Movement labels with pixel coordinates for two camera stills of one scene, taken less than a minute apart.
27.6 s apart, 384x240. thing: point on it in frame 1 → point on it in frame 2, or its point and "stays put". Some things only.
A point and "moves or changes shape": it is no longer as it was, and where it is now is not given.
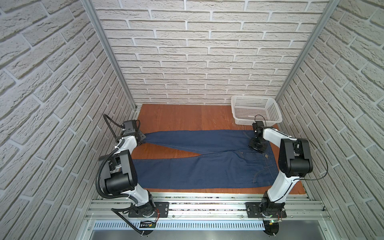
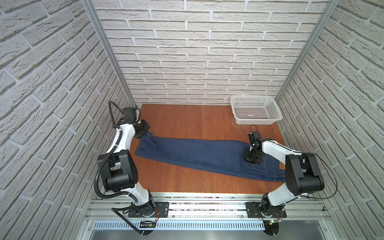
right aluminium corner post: [329, 7] stays put
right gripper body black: [258, 145] → [251, 156]
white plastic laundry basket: [247, 109] stays put
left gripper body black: [140, 133] → [145, 128]
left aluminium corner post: [112, 52] stays put
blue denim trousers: [232, 162] moves or changes shape
